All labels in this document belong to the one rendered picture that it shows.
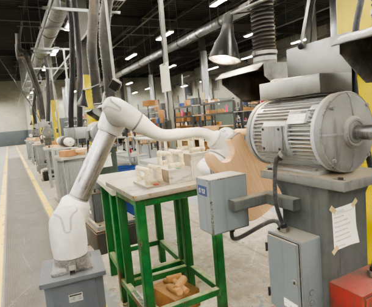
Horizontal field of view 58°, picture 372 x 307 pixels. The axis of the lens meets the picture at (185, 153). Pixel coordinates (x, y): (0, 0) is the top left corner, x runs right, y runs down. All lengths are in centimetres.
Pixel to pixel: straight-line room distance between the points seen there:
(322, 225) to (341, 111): 36
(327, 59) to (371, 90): 89
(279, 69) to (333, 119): 44
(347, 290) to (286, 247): 21
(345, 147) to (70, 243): 117
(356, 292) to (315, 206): 27
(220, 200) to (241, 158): 33
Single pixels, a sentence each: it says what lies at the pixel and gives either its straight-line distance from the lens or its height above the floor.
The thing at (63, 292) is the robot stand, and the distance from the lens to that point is 165.
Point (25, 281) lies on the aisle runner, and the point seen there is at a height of 0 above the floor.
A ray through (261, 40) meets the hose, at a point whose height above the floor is 163.
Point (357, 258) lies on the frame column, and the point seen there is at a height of 82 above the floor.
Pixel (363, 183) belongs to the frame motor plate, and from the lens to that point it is 112.
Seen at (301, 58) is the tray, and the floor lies 152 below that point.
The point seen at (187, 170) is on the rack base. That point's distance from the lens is 215.
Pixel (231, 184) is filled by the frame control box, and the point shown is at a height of 109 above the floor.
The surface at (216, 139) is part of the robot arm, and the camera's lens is 179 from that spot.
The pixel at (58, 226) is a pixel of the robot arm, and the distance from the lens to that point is 161.
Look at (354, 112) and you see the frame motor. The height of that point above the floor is 131.
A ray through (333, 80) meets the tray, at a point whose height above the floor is 141.
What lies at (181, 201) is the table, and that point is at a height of 72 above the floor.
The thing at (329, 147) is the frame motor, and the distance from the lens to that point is 109.
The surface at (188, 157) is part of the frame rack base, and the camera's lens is 217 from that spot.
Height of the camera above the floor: 134
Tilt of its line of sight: 6 degrees down
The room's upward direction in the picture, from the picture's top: 5 degrees counter-clockwise
